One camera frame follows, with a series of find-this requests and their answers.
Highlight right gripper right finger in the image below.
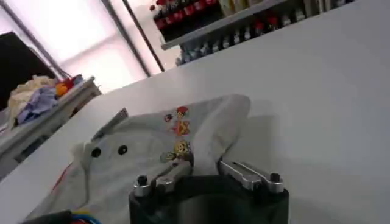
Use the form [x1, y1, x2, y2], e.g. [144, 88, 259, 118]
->
[217, 159, 285, 194]

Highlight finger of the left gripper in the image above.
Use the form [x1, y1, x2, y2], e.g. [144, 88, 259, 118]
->
[90, 107, 130, 143]

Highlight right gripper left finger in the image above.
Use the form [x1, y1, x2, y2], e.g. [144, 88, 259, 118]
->
[133, 153, 195, 197]

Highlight grey cartoon print t-shirt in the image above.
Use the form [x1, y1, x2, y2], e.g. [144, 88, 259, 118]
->
[23, 93, 252, 224]

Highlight red cloth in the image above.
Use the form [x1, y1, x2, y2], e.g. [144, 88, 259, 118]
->
[62, 77, 76, 91]

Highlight orange cloth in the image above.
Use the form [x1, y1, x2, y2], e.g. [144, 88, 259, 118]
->
[54, 82, 69, 98]

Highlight white side table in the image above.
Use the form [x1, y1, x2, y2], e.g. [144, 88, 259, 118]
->
[0, 75, 103, 181]

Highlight purple cloth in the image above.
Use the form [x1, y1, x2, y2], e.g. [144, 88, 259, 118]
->
[16, 86, 60, 125]

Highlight cream cloth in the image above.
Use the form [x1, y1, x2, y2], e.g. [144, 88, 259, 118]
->
[7, 75, 58, 123]

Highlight black monitor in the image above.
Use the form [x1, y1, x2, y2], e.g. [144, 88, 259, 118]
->
[0, 31, 57, 111]

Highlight shelf rack with bottles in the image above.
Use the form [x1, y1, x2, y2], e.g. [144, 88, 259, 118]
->
[149, 0, 356, 66]

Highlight grey window frame post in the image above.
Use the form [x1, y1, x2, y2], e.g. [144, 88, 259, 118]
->
[100, 0, 152, 77]

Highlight coloured wrist wire bundle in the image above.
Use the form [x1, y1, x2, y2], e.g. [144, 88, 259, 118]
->
[69, 209, 103, 224]

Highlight thin black window post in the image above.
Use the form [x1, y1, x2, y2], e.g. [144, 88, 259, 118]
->
[121, 0, 166, 73]

